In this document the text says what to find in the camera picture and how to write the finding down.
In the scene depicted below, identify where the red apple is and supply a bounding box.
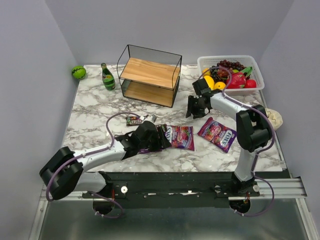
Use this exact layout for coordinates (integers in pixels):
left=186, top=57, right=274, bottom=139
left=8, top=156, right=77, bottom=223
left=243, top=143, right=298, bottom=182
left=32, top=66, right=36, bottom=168
left=244, top=79, right=257, bottom=89

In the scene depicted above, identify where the green ball toy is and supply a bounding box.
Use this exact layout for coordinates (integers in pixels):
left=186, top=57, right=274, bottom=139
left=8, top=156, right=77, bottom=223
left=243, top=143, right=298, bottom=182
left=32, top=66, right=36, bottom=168
left=71, top=65, right=87, bottom=80

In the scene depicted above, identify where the red dragon fruit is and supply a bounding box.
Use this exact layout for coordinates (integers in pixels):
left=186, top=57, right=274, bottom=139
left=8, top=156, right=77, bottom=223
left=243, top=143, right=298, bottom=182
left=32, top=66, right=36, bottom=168
left=226, top=72, right=246, bottom=89

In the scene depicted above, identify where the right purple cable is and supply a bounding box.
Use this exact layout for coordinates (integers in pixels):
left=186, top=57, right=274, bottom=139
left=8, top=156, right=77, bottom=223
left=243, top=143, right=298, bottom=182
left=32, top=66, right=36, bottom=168
left=197, top=66, right=276, bottom=217

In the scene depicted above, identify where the black mounting base plate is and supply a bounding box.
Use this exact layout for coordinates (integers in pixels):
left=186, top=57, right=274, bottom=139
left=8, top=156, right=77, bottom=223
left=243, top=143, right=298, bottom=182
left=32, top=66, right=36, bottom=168
left=97, top=172, right=260, bottom=209

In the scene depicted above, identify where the orange fruit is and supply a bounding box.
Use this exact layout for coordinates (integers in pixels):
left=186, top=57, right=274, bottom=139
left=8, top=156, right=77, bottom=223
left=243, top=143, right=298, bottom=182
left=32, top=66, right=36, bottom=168
left=213, top=81, right=226, bottom=90

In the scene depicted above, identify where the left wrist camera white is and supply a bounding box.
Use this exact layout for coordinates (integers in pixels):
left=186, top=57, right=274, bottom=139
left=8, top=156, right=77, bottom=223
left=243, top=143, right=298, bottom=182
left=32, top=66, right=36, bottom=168
left=139, top=114, right=157, bottom=123

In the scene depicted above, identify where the purple cable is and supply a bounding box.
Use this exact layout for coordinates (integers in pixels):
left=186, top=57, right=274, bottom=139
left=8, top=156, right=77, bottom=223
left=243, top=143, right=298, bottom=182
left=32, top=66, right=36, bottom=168
left=46, top=111, right=143, bottom=220
left=197, top=66, right=276, bottom=217

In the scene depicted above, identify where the white plastic fruit basket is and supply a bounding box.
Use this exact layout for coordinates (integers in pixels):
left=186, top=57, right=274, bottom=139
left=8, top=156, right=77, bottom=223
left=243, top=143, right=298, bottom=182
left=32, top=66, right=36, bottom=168
left=197, top=55, right=265, bottom=96

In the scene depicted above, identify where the purple Fox's candy bag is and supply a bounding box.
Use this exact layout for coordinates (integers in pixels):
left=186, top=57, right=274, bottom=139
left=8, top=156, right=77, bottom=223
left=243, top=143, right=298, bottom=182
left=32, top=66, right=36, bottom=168
left=197, top=117, right=237, bottom=153
left=162, top=124, right=195, bottom=151

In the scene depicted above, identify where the yellow small fruit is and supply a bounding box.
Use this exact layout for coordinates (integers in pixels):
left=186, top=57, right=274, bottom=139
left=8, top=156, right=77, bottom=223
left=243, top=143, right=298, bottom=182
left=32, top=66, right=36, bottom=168
left=202, top=68, right=211, bottom=76

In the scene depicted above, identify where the dark grape bunch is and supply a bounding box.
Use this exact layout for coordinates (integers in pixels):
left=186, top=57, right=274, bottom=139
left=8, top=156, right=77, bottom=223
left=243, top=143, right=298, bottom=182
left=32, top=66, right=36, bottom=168
left=209, top=59, right=245, bottom=82

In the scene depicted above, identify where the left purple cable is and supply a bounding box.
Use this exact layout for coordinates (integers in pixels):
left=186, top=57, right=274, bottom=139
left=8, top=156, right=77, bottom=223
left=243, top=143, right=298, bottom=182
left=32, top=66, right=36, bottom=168
left=46, top=111, right=143, bottom=220

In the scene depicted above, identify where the yellow mango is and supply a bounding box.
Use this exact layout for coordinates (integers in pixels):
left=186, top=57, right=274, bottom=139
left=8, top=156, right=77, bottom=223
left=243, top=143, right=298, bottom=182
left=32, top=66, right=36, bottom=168
left=203, top=75, right=215, bottom=90

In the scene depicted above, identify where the green glass bottle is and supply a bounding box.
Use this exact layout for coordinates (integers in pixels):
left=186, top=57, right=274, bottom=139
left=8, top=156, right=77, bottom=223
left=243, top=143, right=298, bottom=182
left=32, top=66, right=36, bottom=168
left=100, top=63, right=116, bottom=91

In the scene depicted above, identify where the black wire wooden shelf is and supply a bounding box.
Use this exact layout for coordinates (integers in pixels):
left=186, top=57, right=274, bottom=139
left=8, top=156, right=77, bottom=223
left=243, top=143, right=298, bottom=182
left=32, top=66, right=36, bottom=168
left=116, top=44, right=183, bottom=108

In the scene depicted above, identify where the purple m&m's bag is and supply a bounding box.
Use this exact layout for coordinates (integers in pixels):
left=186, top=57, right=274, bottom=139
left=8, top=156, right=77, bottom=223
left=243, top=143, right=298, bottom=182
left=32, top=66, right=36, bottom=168
left=125, top=116, right=143, bottom=127

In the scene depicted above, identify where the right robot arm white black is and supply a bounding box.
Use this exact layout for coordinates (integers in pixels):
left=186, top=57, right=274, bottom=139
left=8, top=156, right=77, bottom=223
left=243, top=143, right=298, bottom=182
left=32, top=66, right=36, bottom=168
left=185, top=78, right=275, bottom=194

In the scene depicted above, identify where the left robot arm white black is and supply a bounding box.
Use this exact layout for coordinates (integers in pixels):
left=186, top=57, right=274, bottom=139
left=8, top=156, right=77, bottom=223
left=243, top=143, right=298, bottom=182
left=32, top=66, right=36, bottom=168
left=39, top=120, right=171, bottom=201

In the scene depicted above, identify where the aluminium rail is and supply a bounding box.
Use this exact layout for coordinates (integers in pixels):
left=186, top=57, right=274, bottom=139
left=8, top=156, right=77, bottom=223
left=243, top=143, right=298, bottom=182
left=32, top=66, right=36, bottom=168
left=222, top=178, right=307, bottom=201

